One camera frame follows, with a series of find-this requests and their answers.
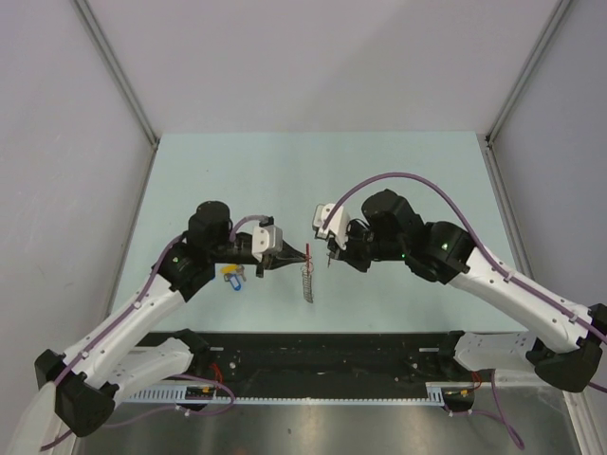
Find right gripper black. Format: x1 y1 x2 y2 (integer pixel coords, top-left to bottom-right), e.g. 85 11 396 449
327 219 406 273

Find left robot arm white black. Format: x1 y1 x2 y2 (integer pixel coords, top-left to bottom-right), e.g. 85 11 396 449
34 201 306 437

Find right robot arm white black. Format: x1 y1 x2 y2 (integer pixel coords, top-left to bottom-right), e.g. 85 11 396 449
313 190 606 392

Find yellow tag key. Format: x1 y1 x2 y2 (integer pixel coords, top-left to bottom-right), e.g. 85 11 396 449
220 264 247 282

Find blue tag key front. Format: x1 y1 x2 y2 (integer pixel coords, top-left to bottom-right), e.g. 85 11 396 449
224 274 243 292

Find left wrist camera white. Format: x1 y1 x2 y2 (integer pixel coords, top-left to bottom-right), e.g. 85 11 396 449
251 217 284 263

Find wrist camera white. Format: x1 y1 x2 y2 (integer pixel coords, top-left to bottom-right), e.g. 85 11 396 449
251 217 284 263
312 204 351 250

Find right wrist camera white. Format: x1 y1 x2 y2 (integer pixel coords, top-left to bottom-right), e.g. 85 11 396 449
312 204 351 250

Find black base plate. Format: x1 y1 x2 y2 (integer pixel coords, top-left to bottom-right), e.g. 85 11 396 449
137 331 497 398

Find slotted cable duct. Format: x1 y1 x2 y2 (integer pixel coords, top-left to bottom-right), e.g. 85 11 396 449
125 381 445 407

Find right aluminium frame post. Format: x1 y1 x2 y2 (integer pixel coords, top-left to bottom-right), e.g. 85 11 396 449
485 0 577 147

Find aluminium frame post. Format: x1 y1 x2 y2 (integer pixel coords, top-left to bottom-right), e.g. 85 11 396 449
485 0 577 147
70 0 159 151

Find left aluminium frame post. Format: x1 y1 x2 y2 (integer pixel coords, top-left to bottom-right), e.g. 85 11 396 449
70 0 159 151

